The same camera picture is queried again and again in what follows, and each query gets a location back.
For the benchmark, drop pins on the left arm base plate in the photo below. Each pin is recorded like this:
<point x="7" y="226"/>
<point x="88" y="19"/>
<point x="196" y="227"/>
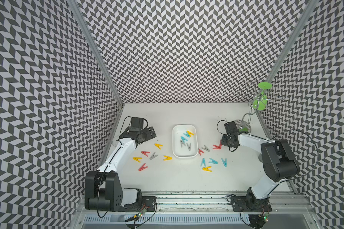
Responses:
<point x="148" y="202"/>

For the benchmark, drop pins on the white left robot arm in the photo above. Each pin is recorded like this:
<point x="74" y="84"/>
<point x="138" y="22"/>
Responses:
<point x="103" y="188"/>

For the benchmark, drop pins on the white plastic storage box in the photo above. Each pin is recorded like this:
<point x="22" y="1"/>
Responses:
<point x="183" y="152"/>

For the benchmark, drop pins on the aluminium front rail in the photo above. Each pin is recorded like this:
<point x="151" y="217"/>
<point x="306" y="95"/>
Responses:
<point x="198" y="202"/>

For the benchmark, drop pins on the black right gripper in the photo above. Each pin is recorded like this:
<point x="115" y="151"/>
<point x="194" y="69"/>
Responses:
<point x="223" y="142"/>

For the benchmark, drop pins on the clear drinking glass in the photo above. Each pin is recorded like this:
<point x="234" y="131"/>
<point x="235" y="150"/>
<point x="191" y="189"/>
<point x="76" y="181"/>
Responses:
<point x="114" y="141"/>

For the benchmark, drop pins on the red clothespin group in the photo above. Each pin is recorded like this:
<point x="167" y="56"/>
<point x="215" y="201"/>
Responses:
<point x="216" y="147"/>

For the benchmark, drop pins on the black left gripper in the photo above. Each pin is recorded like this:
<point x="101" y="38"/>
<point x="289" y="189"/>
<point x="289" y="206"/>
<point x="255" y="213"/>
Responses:
<point x="148" y="136"/>

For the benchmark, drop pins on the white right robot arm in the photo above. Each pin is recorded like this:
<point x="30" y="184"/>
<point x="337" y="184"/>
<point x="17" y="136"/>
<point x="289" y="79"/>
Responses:
<point x="278" y="159"/>

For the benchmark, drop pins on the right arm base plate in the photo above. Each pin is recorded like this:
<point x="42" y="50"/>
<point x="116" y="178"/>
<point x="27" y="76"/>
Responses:
<point x="240" y="203"/>

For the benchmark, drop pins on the red clothespin lower left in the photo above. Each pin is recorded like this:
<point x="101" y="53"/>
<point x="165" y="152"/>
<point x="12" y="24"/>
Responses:
<point x="143" y="167"/>

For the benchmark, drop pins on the chrome green jewelry stand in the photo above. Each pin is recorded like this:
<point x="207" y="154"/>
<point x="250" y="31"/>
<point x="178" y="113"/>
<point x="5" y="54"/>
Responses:
<point x="259" y="102"/>

